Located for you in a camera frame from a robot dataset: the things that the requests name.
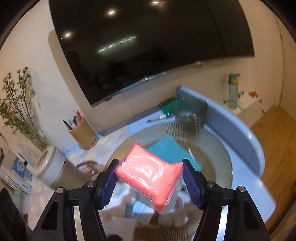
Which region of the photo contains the beige cylinder flask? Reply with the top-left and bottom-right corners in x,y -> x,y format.
35,146 -> 77,186

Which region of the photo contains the grey round container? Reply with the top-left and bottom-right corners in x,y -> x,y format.
171,98 -> 208,133

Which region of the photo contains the tan handbag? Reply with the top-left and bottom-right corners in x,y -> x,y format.
76,160 -> 99,176

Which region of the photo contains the white cabinet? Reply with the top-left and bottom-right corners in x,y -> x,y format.
222,90 -> 264,127

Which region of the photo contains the black television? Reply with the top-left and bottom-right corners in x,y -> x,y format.
48,0 -> 256,108

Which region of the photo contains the green pack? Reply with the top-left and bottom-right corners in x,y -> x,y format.
158,97 -> 185,116

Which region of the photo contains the bunch of pens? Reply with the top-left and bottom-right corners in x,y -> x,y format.
63,110 -> 83,130

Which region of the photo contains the wooden pen holder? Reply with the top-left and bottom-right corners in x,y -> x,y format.
68,117 -> 99,151

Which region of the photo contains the green water bottle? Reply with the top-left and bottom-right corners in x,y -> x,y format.
227,73 -> 241,109

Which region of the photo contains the dried flower bunch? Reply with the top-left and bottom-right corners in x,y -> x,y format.
0,67 -> 49,151

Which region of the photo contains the row of green books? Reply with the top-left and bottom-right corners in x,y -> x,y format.
0,170 -> 32,195

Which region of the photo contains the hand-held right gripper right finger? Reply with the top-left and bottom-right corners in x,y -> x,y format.
181,159 -> 271,241

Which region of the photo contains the silver pen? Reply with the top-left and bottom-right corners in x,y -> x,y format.
147,115 -> 171,123

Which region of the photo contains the pink clay bag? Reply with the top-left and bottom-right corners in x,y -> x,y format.
114,140 -> 184,215

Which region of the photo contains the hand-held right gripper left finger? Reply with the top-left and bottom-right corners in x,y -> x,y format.
31,159 -> 121,241

